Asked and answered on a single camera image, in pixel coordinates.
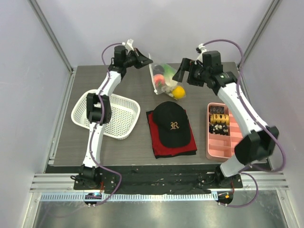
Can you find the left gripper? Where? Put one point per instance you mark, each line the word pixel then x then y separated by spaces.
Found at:
pixel 141 60

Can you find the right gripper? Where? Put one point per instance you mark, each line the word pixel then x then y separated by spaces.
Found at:
pixel 190 73

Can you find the clear zip top bag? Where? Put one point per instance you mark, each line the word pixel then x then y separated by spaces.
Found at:
pixel 169 85

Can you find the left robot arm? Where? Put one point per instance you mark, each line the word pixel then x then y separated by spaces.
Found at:
pixel 99 112

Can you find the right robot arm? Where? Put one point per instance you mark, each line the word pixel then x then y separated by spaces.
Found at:
pixel 259 138

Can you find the fake green cabbage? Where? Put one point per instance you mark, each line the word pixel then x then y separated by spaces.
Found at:
pixel 169 72

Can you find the fake red peach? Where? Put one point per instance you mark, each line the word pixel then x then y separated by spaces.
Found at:
pixel 159 80

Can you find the fake orange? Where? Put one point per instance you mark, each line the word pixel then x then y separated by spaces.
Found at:
pixel 178 92

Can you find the white perforated plastic basket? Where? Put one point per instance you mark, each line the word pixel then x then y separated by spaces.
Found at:
pixel 125 113

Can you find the dark floral rolled sock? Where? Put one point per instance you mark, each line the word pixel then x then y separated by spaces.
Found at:
pixel 216 109

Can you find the yellow tiger rolled sock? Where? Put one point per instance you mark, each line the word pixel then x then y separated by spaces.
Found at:
pixel 219 118

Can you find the black baseball cap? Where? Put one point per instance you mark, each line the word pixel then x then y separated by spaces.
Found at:
pixel 173 125

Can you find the black white rolled sock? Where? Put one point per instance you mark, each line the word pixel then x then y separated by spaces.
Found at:
pixel 221 129

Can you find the red folded cloth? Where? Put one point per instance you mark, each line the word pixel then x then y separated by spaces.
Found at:
pixel 161 151

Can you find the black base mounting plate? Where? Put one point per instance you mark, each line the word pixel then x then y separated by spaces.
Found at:
pixel 151 179

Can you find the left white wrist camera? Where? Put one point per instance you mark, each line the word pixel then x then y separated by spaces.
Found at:
pixel 128 45

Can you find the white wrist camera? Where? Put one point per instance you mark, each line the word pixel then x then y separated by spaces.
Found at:
pixel 128 45
pixel 200 49

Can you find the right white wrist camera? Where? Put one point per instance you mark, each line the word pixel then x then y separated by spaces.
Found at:
pixel 200 49

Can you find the left aluminium frame post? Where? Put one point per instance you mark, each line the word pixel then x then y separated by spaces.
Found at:
pixel 50 33

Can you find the aluminium frame post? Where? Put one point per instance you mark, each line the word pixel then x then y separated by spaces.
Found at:
pixel 50 33
pixel 274 4

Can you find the right aluminium frame post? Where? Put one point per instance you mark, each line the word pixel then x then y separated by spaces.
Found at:
pixel 274 4

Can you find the aluminium front rail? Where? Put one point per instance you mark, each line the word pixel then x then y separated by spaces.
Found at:
pixel 61 182

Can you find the white slotted cable duct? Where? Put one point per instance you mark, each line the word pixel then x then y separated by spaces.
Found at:
pixel 93 197

